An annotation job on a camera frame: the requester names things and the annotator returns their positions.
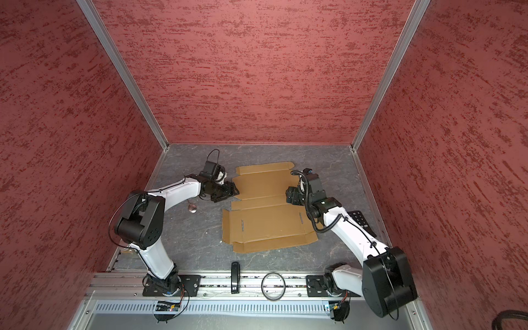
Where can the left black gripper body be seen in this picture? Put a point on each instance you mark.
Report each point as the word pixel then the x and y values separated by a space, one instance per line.
pixel 216 191

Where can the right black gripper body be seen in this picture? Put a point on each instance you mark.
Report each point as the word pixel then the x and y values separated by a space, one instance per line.
pixel 308 199

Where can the brown cardboard box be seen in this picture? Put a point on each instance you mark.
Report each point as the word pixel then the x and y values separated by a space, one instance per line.
pixel 261 219

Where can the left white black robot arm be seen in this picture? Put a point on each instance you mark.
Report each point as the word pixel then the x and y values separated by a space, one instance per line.
pixel 141 223

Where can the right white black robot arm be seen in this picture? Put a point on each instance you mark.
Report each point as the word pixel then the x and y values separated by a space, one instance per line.
pixel 384 278

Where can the small metal spoon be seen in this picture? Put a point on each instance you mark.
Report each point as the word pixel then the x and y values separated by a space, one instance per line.
pixel 192 207

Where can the black calculator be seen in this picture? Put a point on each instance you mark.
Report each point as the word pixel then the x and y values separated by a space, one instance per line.
pixel 359 218

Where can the right circuit board connector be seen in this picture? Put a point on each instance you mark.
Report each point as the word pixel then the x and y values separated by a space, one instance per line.
pixel 339 312

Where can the circuit board connector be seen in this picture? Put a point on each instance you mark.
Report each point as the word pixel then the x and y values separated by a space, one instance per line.
pixel 166 310
pixel 339 312

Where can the left circuit board connector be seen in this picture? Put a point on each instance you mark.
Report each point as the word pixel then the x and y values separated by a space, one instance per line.
pixel 166 310

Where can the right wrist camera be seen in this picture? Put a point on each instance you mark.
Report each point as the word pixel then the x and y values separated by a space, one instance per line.
pixel 309 181

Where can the black handle bar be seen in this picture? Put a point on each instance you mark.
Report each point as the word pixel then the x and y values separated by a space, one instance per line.
pixel 235 277

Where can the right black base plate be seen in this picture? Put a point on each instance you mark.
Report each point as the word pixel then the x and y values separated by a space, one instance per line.
pixel 315 286

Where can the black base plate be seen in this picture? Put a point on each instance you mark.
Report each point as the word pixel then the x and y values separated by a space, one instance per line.
pixel 315 286
pixel 188 284

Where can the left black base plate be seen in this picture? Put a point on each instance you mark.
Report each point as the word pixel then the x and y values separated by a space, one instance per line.
pixel 188 284

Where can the aluminium frame rail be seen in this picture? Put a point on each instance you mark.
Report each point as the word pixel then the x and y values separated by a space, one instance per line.
pixel 213 286

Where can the white perforated cable duct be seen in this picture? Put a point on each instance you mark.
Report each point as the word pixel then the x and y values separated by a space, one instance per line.
pixel 303 309

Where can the right aluminium corner post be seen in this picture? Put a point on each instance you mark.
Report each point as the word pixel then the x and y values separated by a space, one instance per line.
pixel 417 13

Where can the aluminium corner post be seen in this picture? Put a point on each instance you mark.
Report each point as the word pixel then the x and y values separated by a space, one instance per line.
pixel 95 21
pixel 417 13

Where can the left aluminium corner post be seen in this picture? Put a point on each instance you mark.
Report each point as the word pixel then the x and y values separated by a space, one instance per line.
pixel 95 21

